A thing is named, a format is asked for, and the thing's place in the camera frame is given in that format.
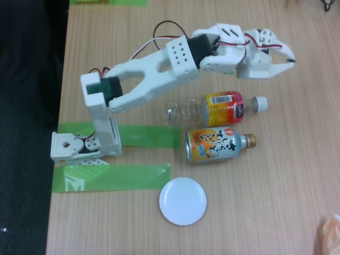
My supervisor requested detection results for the orange drink bottle can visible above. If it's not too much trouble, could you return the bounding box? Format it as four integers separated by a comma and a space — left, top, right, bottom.
185, 126, 257, 165

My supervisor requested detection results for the clear plastic bottle orange label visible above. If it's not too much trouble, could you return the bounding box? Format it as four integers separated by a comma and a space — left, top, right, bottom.
166, 90, 268, 128

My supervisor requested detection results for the long green tape strip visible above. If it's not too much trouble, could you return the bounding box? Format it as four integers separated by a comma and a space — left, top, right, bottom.
52, 164, 171, 193

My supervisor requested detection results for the green tape piece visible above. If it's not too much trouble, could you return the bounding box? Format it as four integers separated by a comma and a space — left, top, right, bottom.
107, 0, 147, 7

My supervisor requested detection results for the small white round plate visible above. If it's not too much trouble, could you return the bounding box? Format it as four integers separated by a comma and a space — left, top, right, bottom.
159, 177, 208, 226

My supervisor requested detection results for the orange plastic bag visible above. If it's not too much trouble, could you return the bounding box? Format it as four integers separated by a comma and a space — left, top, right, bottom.
316, 214, 340, 255

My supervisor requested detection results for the black cable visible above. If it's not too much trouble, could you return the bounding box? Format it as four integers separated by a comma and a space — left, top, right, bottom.
320, 0, 337, 13

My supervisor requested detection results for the short green tape strip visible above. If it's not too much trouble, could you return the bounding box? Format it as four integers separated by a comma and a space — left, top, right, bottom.
57, 122, 181, 149

